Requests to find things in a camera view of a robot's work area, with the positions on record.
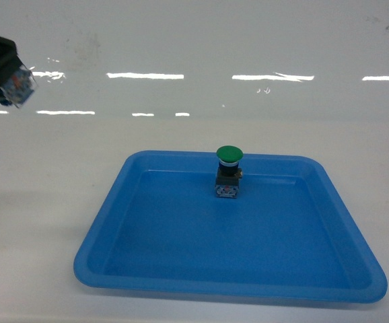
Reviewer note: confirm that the blue plastic tray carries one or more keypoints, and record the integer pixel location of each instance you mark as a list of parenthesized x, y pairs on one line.
[(287, 234)]

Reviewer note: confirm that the red mushroom push button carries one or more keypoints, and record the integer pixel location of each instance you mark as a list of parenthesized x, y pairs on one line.
[(17, 82)]

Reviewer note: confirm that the white glossy board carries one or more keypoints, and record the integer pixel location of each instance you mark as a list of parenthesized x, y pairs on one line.
[(291, 60)]

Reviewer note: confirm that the green mushroom push button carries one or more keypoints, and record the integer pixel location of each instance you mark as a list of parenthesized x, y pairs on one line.
[(229, 173)]

